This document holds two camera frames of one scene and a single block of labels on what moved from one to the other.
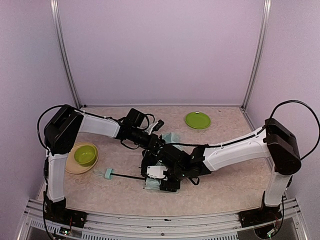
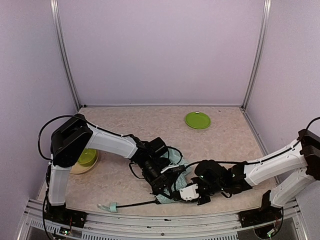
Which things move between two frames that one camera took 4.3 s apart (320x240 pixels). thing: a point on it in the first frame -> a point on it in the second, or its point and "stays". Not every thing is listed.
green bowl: x=85 y=155 stays
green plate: x=197 y=120 stays
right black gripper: x=149 y=164 -> x=202 y=194
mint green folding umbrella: x=170 y=138 -> x=180 y=170
